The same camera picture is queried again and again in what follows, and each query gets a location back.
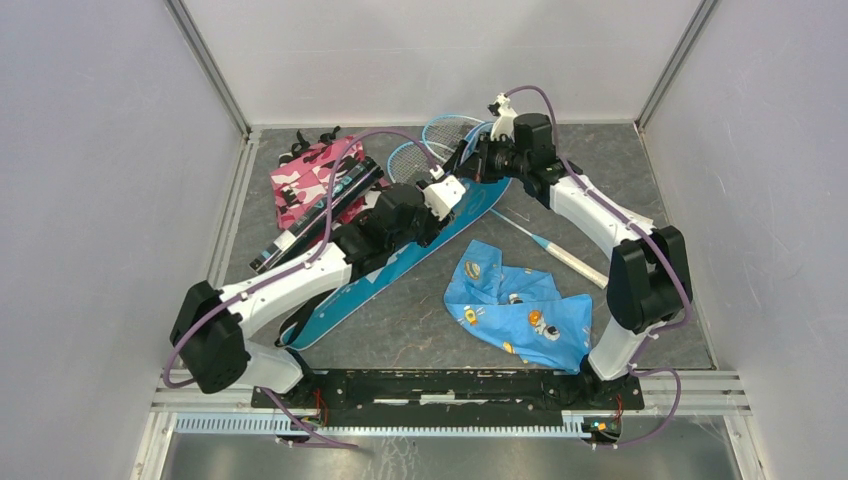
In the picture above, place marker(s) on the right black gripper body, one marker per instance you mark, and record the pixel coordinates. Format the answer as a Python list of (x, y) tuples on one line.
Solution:
[(497, 160)]

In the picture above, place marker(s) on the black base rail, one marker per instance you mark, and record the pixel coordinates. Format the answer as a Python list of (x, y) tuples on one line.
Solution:
[(456, 401)]

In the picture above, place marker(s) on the blue sport racket bag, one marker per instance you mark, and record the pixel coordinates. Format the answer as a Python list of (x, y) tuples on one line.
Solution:
[(334, 308)]

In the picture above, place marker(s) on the pink camouflage shorts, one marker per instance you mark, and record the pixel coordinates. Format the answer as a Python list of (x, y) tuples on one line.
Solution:
[(303, 173)]

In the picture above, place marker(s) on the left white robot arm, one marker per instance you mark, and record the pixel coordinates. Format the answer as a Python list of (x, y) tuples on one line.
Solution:
[(212, 332)]

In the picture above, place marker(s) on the front blue badminton racket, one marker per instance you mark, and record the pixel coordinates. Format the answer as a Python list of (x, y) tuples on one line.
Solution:
[(407, 163)]

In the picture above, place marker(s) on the blue astronaut print cloth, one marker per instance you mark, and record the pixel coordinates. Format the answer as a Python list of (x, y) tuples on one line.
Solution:
[(519, 310)]

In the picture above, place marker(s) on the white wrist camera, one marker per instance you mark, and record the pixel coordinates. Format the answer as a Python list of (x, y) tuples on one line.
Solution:
[(443, 195), (505, 115)]

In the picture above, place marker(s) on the rear blue badminton racket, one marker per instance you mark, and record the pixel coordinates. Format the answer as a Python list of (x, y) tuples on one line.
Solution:
[(442, 134)]

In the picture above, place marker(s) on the black shuttlecock tube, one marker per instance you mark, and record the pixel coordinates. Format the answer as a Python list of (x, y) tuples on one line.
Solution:
[(308, 228)]

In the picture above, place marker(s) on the blue badminton racket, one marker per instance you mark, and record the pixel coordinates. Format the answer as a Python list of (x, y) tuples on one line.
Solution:
[(407, 163), (442, 134)]

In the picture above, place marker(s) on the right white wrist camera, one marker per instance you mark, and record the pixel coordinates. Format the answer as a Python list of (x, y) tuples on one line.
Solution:
[(505, 115)]

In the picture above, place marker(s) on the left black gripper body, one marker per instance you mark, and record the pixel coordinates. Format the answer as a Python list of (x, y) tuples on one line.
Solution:
[(428, 225)]

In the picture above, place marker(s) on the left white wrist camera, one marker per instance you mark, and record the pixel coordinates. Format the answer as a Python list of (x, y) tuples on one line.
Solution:
[(443, 195)]

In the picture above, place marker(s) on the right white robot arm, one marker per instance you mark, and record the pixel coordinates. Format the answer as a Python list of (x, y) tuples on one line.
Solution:
[(649, 288)]

